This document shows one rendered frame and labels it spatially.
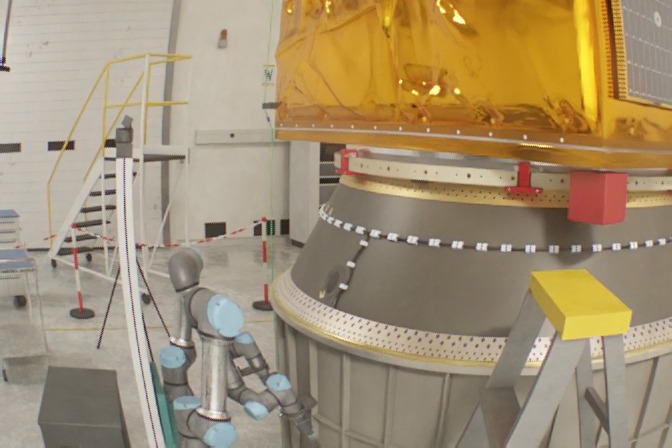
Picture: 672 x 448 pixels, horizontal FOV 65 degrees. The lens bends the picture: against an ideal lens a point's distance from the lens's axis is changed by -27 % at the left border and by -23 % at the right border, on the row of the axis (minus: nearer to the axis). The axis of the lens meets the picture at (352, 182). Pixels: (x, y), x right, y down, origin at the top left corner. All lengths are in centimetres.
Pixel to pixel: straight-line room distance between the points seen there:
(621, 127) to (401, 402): 110
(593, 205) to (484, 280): 47
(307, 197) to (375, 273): 765
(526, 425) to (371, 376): 100
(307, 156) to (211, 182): 149
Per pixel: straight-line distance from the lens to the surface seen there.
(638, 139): 183
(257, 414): 207
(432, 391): 200
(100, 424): 213
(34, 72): 930
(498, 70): 187
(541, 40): 175
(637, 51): 177
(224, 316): 184
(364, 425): 221
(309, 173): 971
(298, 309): 237
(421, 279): 205
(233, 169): 1011
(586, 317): 114
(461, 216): 207
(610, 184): 171
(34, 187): 930
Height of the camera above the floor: 184
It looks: 5 degrees down
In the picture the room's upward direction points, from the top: 1 degrees clockwise
